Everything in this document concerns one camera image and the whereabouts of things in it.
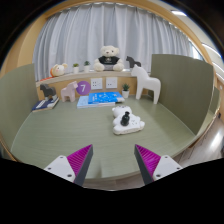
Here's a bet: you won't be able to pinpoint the dark grey horse figurine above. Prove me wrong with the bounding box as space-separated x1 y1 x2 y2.
39 83 58 101

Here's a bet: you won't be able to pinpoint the white wall socket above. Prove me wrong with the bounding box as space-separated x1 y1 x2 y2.
105 76 119 90
90 77 104 91

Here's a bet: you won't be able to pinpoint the grey curtain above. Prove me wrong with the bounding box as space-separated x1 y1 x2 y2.
32 2 201 82

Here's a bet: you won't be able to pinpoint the wooden window ledge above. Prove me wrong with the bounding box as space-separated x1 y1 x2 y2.
35 69 151 88

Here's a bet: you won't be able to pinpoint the purple round number disc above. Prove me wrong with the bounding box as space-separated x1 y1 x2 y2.
76 80 91 96

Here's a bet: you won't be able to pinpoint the small cream and orange plush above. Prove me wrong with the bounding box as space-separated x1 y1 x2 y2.
49 63 69 78

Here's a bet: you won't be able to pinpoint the dark navy book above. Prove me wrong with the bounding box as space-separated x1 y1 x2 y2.
31 96 60 113

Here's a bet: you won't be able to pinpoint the green partition panel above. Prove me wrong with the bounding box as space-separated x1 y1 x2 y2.
0 63 40 151
149 53 214 136

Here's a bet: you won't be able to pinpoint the light blue book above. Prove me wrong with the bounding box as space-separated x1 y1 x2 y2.
76 95 116 109

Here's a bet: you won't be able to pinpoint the black horse figurine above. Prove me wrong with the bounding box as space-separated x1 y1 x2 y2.
125 55 142 69

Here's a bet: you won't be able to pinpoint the small black charger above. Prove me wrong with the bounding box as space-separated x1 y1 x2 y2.
120 111 131 127

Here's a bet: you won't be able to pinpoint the ceiling lights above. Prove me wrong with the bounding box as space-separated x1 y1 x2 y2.
171 9 224 74

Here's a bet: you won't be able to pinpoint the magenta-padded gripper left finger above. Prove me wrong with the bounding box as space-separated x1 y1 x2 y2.
43 144 94 187

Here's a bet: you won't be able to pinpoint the pink horse figurine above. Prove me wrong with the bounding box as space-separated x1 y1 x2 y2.
60 80 79 103

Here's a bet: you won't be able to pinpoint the white bear-shaped power strip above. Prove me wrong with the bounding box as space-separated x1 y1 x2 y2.
111 105 146 136

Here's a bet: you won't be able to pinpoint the cream teddy bear black shirt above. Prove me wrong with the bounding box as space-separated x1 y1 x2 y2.
92 45 125 73

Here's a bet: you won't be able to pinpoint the large white horse figurine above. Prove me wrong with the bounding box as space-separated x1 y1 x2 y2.
130 64 162 105

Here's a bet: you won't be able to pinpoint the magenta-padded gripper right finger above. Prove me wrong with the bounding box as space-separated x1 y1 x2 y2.
134 144 184 186

